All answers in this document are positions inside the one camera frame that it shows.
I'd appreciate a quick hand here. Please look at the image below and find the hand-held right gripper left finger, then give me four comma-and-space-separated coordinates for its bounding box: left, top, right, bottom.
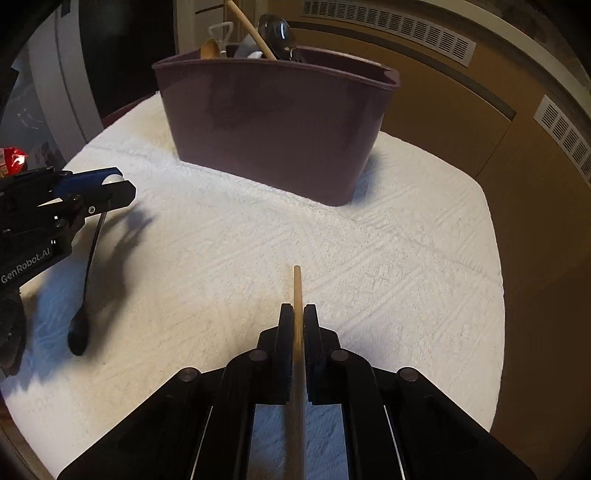
55, 302, 296, 480

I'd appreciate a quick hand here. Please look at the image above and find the white textured table cloth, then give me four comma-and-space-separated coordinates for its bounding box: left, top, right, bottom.
0, 98, 505, 480

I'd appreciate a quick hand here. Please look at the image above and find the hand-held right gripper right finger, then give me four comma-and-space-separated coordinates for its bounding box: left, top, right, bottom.
302, 302, 539, 480

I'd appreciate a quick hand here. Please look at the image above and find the white door frame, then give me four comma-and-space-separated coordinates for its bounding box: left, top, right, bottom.
52, 0, 105, 145

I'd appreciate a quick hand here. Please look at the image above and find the long white vent grille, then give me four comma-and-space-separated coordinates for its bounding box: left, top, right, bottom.
302, 0, 477, 66

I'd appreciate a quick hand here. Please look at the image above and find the short white vent grille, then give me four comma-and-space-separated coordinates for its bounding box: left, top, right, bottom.
534, 94, 591, 186

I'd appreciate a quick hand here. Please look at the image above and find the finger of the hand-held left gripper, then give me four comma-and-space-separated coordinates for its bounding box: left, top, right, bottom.
53, 168, 125, 195
71, 178, 137, 216

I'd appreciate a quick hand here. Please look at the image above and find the purple plastic utensil bin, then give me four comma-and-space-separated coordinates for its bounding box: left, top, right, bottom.
152, 46, 400, 208

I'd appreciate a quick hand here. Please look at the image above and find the wooden chopstick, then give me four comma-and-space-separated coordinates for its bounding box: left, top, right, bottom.
292, 264, 310, 480
224, 0, 277, 60

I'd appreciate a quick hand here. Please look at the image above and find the shiny steel spoon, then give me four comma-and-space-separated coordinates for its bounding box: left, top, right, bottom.
257, 13, 291, 60

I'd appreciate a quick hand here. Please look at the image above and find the metal spoon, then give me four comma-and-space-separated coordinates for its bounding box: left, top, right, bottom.
67, 172, 126, 357

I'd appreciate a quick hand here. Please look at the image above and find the red cardboard box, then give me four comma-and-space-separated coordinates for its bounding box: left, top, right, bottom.
0, 146, 29, 179

